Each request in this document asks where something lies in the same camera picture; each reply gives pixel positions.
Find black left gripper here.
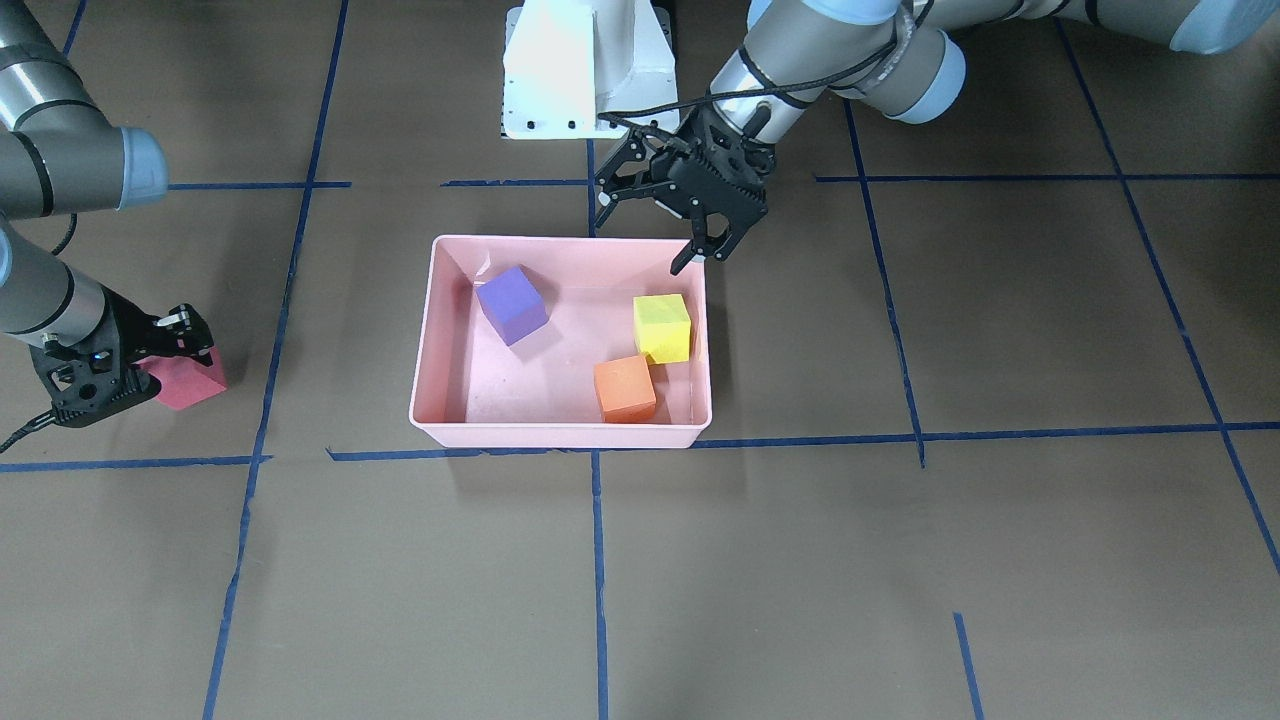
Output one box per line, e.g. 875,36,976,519
666,105,777,275

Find yellow foam block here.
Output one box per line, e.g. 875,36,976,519
634,293,692,365

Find red foam block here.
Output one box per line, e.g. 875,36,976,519
140,347,228,410

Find purple foam block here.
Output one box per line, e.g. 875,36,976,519
475,265,550,347

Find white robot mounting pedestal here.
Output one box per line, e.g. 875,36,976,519
500,1,678,141

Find pink plastic bin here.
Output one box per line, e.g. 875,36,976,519
410,234,712,448

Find orange foam block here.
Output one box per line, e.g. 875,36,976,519
593,355,657,424

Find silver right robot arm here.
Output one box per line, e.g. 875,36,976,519
1,1,223,439

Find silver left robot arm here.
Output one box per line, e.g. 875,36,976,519
653,1,1277,274

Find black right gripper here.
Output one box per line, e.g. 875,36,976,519
29,290,215,429

